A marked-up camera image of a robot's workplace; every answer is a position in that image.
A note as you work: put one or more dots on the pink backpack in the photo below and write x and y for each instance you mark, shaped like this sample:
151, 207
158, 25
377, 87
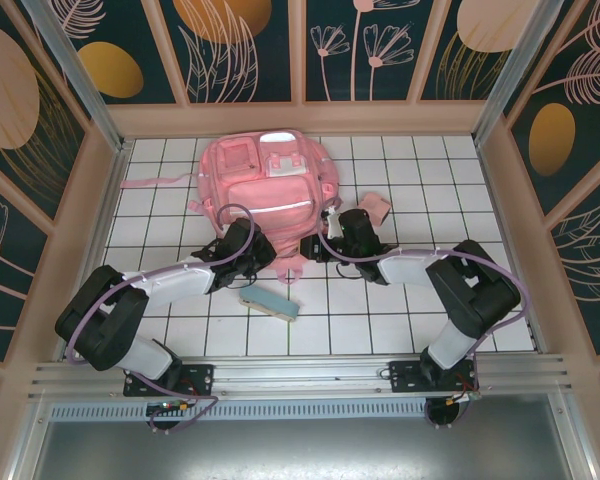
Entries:
270, 200

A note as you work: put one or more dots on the light blue book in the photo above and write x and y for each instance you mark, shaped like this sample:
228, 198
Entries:
275, 304

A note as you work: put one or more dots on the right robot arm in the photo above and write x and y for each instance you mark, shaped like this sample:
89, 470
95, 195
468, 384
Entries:
405, 267

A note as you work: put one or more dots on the pink pencil case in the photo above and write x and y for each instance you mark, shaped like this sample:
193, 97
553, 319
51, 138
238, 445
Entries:
375, 206

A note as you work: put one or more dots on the small green circuit board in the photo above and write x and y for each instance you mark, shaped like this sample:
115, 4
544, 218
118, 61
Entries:
167, 407

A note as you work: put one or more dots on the grey metal sheet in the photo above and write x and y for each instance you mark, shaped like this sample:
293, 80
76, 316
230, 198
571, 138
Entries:
305, 455

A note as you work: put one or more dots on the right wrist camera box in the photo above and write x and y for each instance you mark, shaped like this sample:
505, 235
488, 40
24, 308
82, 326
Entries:
334, 225

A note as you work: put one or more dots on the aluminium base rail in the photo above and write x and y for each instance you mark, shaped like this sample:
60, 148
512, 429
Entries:
305, 372

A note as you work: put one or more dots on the aluminium side rail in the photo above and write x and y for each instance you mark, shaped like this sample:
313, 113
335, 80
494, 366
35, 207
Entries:
98, 250
506, 250

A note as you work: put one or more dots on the dark floral wall panel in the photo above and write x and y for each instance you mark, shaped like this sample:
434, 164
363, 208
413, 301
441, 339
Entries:
10, 75
460, 75
590, 265
260, 75
350, 75
5, 280
580, 100
145, 50

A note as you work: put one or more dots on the aluminium corner post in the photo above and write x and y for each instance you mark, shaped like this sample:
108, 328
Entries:
518, 75
87, 85

